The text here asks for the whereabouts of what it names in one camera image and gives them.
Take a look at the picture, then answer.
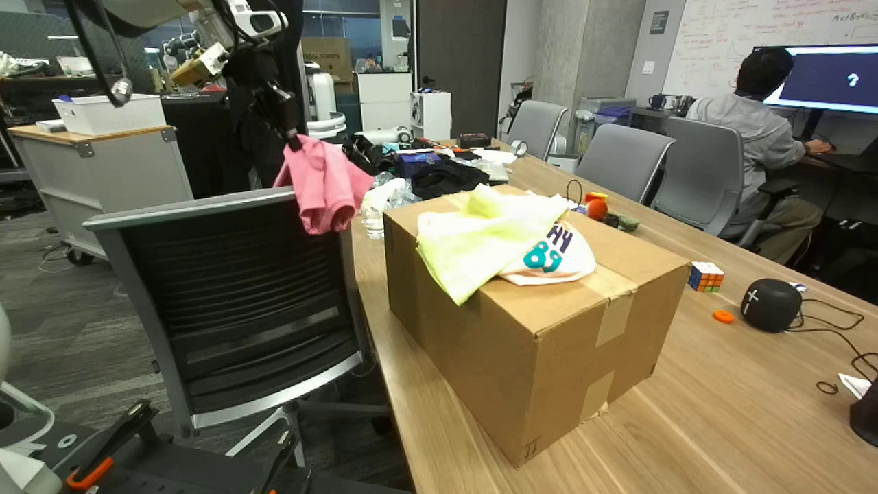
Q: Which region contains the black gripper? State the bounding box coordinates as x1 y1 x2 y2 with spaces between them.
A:
229 39 308 149

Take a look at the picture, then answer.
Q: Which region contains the pink shirt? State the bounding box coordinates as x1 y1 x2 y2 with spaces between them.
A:
272 134 375 240

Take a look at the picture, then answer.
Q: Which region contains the yellow-green towel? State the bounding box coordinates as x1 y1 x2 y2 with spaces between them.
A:
415 183 575 308

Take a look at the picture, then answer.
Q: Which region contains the peach printed shirt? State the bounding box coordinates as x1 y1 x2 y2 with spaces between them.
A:
500 219 597 289

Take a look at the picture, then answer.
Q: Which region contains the white paper towel roll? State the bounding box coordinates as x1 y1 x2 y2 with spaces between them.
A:
308 70 341 120

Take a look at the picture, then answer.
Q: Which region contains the large taped cardboard box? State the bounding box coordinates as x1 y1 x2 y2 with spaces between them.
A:
382 183 695 469

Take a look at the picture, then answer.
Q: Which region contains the seated person grey shirt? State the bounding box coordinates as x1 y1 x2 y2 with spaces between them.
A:
685 45 837 264

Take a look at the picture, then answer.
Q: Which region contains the black hanging curtain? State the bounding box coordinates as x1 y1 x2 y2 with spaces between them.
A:
217 0 319 186

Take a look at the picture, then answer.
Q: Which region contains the white crumpled cloth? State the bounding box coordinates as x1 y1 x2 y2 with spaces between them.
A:
360 175 419 225

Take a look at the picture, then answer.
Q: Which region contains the narrow white cabinet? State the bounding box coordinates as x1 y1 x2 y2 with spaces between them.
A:
415 87 456 146

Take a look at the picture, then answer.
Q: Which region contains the black garment pile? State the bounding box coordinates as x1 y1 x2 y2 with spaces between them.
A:
408 155 490 201

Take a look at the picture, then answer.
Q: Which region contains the white plastic bin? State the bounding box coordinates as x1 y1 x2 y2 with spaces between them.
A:
50 91 169 137

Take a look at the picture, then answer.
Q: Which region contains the grey mesh-back office chair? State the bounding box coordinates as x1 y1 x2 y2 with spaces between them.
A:
80 186 395 494

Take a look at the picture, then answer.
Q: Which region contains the white rolling cart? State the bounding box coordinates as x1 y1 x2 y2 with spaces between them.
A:
4 120 197 264

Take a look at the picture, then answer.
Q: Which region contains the orange ball toy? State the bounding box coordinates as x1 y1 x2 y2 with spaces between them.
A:
581 190 612 222

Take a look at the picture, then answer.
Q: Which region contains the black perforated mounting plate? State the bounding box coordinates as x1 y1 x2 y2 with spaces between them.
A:
52 437 415 494

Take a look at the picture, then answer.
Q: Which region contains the multicolour puzzle cube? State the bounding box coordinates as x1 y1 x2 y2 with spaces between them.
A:
685 259 726 297

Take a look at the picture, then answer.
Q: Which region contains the black round speaker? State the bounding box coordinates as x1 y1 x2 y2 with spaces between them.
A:
737 278 806 336

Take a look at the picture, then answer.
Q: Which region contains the lit blue-screen monitor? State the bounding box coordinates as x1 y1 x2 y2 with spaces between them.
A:
763 42 878 119

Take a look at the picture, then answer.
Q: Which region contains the dark cylindrical object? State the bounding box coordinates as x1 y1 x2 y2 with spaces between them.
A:
847 373 878 450

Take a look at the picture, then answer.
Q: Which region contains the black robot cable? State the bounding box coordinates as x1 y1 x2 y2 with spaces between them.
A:
66 0 132 107

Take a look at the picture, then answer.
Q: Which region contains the black clamp orange handle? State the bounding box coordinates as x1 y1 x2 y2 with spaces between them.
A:
58 399 161 494

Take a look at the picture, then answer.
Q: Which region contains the white wall whiteboard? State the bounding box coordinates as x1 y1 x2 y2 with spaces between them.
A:
662 0 878 104

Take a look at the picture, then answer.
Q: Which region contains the thin black cable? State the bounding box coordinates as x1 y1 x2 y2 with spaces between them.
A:
784 297 878 399

